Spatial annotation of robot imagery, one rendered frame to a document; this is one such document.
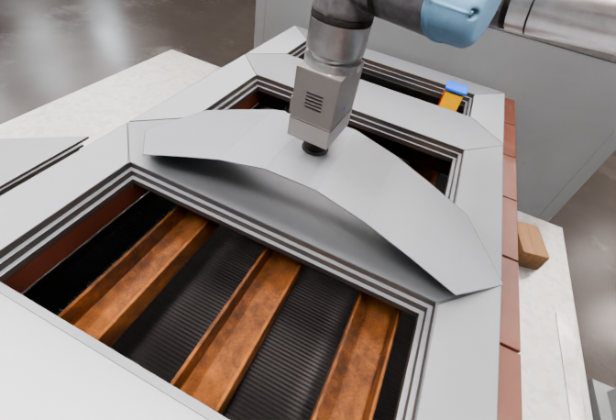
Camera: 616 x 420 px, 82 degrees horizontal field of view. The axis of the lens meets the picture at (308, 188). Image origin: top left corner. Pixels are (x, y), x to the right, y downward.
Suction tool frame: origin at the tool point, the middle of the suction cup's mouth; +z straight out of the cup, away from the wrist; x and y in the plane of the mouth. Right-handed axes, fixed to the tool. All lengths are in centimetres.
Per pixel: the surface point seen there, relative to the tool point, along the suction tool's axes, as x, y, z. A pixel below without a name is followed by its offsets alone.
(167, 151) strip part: -22.3, 8.9, 4.9
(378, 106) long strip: 0.3, -41.3, 9.9
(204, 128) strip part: -21.4, 0.4, 4.3
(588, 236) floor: 117, -152, 95
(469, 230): 27.6, -7.0, 7.4
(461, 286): 27.9, 5.4, 7.3
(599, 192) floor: 128, -204, 95
